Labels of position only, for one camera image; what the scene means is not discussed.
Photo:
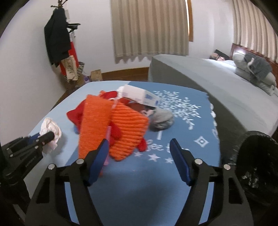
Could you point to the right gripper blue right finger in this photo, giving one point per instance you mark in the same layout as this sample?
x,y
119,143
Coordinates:
x,y
182,160

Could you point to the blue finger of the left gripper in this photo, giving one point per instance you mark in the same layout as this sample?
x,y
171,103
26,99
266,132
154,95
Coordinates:
x,y
33,138
44,139

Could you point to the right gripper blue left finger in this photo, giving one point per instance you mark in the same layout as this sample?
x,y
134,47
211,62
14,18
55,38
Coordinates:
x,y
96,161

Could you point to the white tissue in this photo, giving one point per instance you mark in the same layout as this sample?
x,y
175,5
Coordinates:
x,y
54,132

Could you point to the pink mesh mask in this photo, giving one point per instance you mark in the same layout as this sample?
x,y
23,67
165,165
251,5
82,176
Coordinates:
x,y
108,136

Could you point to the orange sparkly foam net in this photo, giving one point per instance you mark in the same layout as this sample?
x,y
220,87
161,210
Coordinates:
x,y
96,118

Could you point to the orange ribbed foam net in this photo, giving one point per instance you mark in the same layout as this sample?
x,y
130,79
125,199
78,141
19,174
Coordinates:
x,y
133,126

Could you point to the red foam net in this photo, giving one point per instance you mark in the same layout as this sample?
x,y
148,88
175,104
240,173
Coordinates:
x,y
76,117

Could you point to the grey crumpled wad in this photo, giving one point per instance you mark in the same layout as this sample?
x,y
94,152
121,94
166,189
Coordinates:
x,y
161,119

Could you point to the blue patterned table cloth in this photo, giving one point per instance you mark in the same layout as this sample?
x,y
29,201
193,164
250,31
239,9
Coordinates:
x,y
145,188

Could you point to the cardboard box under rack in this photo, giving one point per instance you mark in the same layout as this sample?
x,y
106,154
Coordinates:
x,y
73,85

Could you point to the white blue cardboard box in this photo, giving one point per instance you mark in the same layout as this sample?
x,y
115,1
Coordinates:
x,y
138,95

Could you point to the grey bed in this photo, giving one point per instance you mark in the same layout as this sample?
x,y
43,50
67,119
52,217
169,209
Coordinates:
x,y
239,105

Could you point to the brown paper bag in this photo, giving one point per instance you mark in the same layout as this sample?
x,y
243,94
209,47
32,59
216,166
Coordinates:
x,y
96,76

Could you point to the beige tote bag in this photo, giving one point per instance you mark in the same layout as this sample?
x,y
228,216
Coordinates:
x,y
68,61

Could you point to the striped basket bag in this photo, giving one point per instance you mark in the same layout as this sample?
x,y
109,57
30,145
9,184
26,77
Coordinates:
x,y
81,69

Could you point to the red hanging garment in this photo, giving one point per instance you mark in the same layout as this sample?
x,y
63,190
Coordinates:
x,y
72,53

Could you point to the black hanging jacket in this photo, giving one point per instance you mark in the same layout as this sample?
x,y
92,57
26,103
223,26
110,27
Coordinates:
x,y
57,37

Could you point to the dark bedside item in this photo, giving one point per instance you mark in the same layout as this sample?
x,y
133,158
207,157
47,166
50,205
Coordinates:
x,y
219,56

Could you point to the grey folded blanket pile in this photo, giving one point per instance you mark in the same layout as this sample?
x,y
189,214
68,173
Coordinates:
x,y
257,71

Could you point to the wooden headboard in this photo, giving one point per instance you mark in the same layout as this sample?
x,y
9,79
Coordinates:
x,y
235,48

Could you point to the beige window curtain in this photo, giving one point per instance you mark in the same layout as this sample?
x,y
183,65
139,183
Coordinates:
x,y
149,28
252,30

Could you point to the wooden coat rack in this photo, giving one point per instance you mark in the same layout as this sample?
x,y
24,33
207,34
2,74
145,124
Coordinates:
x,y
61,4

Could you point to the beige right window curtain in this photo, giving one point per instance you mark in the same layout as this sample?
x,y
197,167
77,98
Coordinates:
x,y
252,30

